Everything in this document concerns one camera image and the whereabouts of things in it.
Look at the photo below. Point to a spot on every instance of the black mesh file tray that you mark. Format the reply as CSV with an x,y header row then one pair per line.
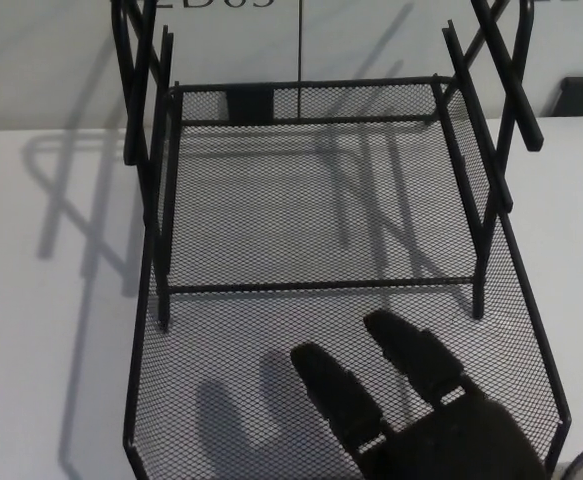
x,y
271,225

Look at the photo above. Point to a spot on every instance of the black wall bracket centre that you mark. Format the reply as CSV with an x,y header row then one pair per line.
x,y
251,106

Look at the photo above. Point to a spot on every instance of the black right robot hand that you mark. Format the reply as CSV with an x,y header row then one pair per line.
x,y
461,440

